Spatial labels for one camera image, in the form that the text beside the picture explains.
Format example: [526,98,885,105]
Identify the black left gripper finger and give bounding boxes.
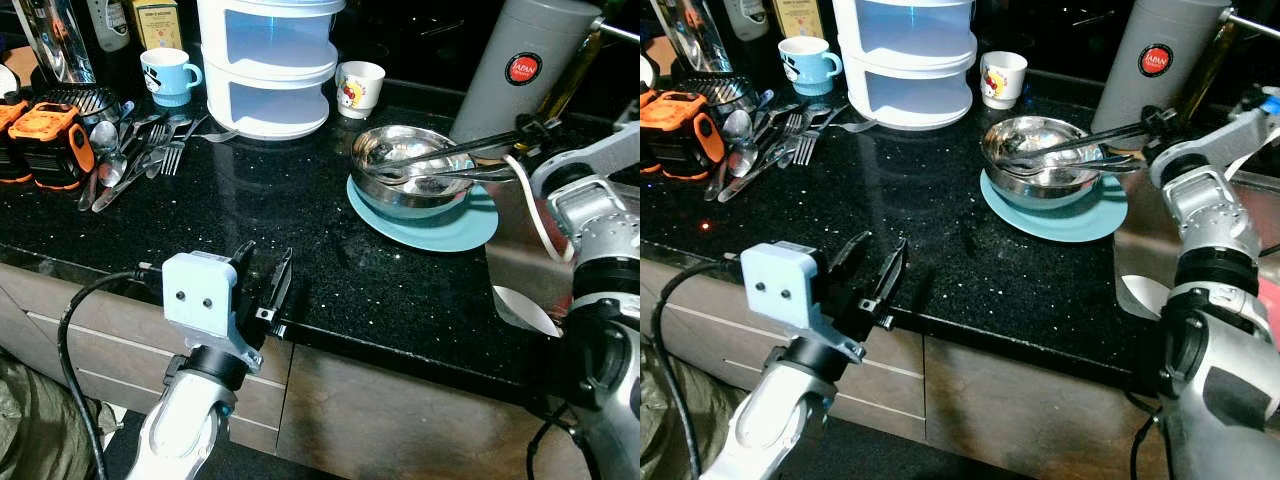
[260,247,295,325]
[828,231,873,291]
[232,240,261,297]
[866,237,909,323]

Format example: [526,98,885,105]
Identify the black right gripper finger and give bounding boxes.
[384,116,563,169]
[996,150,1143,179]
[374,160,523,188]
[1008,106,1181,161]

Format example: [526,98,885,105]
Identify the stainless steel bowl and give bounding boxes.
[350,124,477,221]
[980,115,1107,212]

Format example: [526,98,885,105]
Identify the light blue plate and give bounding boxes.
[979,168,1130,245]
[346,174,500,254]

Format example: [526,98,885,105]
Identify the grey flask with red label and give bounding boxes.
[449,0,605,161]
[1089,0,1237,153]

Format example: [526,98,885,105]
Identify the white cup with cartoon print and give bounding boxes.
[979,50,1030,111]
[334,60,388,121]

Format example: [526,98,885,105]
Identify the steel fork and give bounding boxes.
[790,103,853,168]
[158,114,209,179]

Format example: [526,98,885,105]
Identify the olive oil bottle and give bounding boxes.
[1175,14,1241,126]
[538,24,607,129]

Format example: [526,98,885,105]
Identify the wooden drawer front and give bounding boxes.
[640,260,927,443]
[0,262,293,457]

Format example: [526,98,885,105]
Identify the white paper scrap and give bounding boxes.
[1116,274,1173,321]
[491,284,563,339]

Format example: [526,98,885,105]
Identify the steel spoon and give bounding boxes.
[78,119,122,213]
[706,108,755,201]

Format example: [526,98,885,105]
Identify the wooden cabinet door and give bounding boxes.
[274,344,593,480]
[924,334,1173,480]

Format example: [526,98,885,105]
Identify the white tiered storage container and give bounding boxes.
[832,0,979,132]
[196,0,347,142]

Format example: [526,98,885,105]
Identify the blue mug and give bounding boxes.
[777,36,844,98]
[139,47,205,109]

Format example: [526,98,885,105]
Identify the orange and black tool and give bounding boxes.
[640,88,720,182]
[0,92,97,192]

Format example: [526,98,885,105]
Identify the olive green cloth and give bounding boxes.
[640,345,701,480]
[0,348,129,480]

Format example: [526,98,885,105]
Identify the yellow box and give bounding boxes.
[130,0,186,52]
[770,0,827,41]

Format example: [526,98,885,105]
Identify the shiny steel kettle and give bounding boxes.
[10,0,98,87]
[650,0,737,75]

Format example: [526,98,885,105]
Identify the dark bottle with label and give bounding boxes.
[722,0,771,43]
[84,0,133,54]

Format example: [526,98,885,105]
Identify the light blue left wrist camera mount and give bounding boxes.
[161,252,264,373]
[740,242,867,363]

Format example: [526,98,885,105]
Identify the white cable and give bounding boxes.
[502,152,578,265]

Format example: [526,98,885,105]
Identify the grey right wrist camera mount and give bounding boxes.
[528,122,641,199]
[1148,88,1280,189]

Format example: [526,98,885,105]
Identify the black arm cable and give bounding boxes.
[57,266,167,480]
[650,260,747,480]

